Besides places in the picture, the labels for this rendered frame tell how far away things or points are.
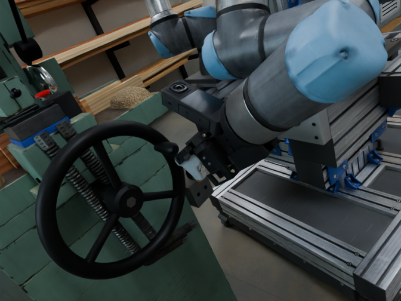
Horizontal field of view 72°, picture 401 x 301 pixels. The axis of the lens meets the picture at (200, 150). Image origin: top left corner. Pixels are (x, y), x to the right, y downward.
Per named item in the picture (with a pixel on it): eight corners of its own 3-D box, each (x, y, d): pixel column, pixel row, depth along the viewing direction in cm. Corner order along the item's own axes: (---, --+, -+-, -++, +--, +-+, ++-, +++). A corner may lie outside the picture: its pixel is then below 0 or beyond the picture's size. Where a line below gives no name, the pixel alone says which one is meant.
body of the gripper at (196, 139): (212, 189, 43) (259, 166, 33) (176, 147, 42) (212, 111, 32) (239, 160, 47) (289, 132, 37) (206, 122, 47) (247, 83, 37)
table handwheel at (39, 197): (148, 299, 54) (-9, 258, 36) (103, 260, 68) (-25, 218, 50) (210, 169, 63) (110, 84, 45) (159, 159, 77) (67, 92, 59)
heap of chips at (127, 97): (130, 108, 70) (124, 94, 69) (106, 108, 80) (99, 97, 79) (156, 92, 75) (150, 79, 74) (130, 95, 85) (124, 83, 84)
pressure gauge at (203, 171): (199, 191, 80) (188, 168, 76) (190, 189, 83) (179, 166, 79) (212, 178, 83) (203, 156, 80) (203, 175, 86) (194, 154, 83)
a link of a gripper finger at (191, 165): (185, 190, 51) (207, 178, 43) (164, 166, 51) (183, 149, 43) (196, 180, 52) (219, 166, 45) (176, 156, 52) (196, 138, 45)
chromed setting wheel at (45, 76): (59, 105, 80) (33, 63, 74) (46, 106, 88) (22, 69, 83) (68, 100, 81) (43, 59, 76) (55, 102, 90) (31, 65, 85)
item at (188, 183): (199, 208, 85) (190, 188, 81) (174, 199, 93) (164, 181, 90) (215, 191, 89) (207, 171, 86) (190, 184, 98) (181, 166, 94)
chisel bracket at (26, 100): (11, 123, 62) (-15, 88, 58) (0, 122, 72) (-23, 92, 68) (42, 107, 66) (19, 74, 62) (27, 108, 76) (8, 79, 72)
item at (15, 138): (24, 148, 47) (3, 120, 45) (11, 143, 55) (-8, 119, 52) (89, 111, 54) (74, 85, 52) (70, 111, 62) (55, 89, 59)
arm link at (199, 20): (227, 38, 101) (215, -1, 95) (193, 52, 103) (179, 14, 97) (223, 36, 112) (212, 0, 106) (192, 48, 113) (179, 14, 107)
